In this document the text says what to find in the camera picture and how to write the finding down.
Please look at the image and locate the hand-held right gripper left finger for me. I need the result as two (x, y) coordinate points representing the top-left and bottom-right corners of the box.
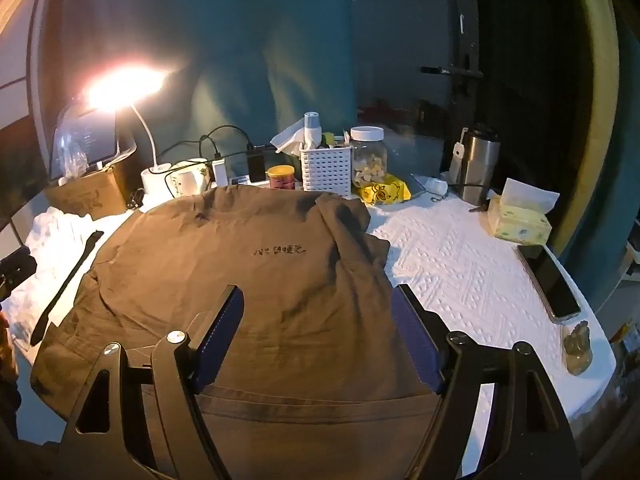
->
(62, 284), (246, 480)

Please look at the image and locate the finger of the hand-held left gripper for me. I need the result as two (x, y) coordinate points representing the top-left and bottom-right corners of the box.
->
(0, 247), (38, 306)

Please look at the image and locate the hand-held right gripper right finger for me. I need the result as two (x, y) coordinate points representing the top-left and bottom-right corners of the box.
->
(390, 284), (583, 480)

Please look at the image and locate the brown t-shirt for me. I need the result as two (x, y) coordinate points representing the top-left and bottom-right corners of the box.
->
(30, 185), (441, 480)

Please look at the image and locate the white cloth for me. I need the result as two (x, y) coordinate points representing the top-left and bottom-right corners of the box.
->
(10, 205), (141, 351)

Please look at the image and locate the white textured tablecloth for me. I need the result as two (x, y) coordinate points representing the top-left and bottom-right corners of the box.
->
(10, 180), (618, 421)

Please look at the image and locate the brown cardboard box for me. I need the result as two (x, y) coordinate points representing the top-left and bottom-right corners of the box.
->
(45, 157), (138, 221)

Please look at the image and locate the black smartphone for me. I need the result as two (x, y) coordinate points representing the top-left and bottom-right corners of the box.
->
(515, 244), (582, 324)

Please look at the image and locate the yellow snack bag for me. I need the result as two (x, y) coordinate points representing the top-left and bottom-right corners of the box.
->
(357, 172), (412, 206)

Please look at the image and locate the small white container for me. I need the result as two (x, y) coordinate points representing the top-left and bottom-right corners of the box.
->
(417, 175), (449, 196)

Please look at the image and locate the yellow tissue box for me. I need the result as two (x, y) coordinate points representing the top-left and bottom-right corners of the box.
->
(487, 177), (561, 245)

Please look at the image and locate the white ceramic mug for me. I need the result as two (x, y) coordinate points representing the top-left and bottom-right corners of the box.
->
(167, 160), (211, 197)

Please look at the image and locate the clear plastic container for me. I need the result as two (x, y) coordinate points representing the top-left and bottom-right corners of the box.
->
(50, 102), (138, 181)

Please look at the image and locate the white desk lamp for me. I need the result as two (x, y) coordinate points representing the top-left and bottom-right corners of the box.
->
(82, 65), (173, 196)

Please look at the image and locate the red tin can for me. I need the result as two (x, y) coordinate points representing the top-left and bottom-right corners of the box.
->
(266, 165), (296, 191)

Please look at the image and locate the black charger adapter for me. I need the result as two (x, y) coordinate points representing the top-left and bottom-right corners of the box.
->
(247, 145), (268, 183)

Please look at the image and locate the stainless steel tumbler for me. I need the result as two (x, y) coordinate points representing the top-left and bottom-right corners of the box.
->
(452, 125), (501, 206)

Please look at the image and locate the clear jar with white lid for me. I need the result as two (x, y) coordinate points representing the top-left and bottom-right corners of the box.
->
(350, 126), (388, 188)

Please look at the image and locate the white plastic basket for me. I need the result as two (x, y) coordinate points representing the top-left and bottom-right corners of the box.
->
(299, 142), (353, 196)

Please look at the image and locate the white tissue paper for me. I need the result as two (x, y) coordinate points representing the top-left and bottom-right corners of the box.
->
(270, 122), (307, 156)

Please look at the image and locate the white bottle with grey cap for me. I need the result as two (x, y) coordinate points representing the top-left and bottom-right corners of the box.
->
(303, 111), (322, 150)

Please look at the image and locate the pale yellow curved panel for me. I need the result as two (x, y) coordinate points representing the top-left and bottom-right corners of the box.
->
(552, 0), (618, 261)

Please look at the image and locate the black strap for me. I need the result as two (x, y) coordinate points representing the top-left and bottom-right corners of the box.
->
(30, 230), (104, 347)

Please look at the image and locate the black charging cable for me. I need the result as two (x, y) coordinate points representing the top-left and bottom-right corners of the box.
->
(205, 124), (257, 151)
(199, 134), (223, 161)

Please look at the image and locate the black door handle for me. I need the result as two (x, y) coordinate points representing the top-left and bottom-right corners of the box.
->
(420, 64), (484, 79)

